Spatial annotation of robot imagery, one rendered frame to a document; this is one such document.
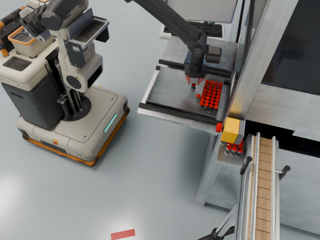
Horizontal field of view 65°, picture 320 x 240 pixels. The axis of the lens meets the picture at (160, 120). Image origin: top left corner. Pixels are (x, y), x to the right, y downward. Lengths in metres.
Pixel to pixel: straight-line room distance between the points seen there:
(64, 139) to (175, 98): 0.97
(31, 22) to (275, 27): 0.95
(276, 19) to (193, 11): 1.21
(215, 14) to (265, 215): 1.41
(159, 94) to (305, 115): 0.65
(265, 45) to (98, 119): 1.43
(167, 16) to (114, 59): 1.99
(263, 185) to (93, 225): 1.24
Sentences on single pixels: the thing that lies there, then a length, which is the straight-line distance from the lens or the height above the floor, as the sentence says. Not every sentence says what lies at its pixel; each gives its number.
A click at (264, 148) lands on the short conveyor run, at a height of 0.93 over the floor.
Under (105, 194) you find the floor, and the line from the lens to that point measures 1.97.
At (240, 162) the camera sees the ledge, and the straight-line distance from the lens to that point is 1.11.
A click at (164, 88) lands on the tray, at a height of 0.88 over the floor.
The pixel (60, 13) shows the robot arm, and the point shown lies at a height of 1.27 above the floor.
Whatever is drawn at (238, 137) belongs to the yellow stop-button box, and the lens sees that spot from 1.02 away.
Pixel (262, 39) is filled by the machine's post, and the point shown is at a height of 1.37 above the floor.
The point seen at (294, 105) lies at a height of 1.14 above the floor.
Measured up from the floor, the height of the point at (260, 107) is 1.10.
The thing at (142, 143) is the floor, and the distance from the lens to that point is 2.15.
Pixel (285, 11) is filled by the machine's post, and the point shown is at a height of 1.47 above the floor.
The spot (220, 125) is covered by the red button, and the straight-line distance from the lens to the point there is 1.02.
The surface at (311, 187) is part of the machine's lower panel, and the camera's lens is 1.49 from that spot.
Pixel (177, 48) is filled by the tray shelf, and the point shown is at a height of 0.88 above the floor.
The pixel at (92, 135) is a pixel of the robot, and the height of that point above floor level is 0.28.
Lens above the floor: 1.80
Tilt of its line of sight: 52 degrees down
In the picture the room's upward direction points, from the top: 2 degrees clockwise
